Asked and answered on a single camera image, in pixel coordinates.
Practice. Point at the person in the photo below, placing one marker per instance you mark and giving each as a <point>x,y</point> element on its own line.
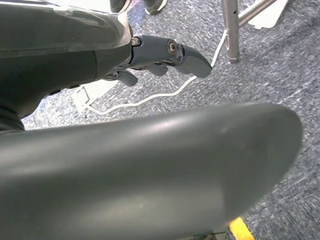
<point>152,6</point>

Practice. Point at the grey floor socket box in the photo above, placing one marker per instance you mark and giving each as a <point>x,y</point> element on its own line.
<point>95,91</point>

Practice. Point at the stainless steel workbench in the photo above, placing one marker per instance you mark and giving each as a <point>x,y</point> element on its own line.
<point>231,33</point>

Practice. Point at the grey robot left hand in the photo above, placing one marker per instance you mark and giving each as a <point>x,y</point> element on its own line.
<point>124,172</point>

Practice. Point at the yellow floor tape square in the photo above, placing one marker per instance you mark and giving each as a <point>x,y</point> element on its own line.
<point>240,230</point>

